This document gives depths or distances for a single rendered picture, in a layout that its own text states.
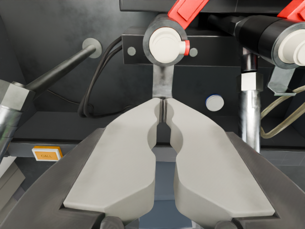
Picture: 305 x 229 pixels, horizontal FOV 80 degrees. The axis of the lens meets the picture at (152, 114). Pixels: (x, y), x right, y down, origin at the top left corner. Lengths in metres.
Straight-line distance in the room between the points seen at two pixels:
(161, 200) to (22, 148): 0.51
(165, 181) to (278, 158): 0.45
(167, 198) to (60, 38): 0.62
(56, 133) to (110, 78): 0.17
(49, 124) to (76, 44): 0.19
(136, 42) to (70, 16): 0.21
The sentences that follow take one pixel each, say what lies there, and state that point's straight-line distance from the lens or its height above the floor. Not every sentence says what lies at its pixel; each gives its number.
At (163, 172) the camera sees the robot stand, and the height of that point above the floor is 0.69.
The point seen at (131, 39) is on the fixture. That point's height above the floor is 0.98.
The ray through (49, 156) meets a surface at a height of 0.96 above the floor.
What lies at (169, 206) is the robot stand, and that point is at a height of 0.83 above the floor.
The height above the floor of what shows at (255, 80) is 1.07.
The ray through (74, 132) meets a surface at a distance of 0.43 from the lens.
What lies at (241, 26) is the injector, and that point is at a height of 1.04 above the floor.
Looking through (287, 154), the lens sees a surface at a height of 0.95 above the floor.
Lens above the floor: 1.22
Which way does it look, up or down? 58 degrees down
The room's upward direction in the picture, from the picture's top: 176 degrees counter-clockwise
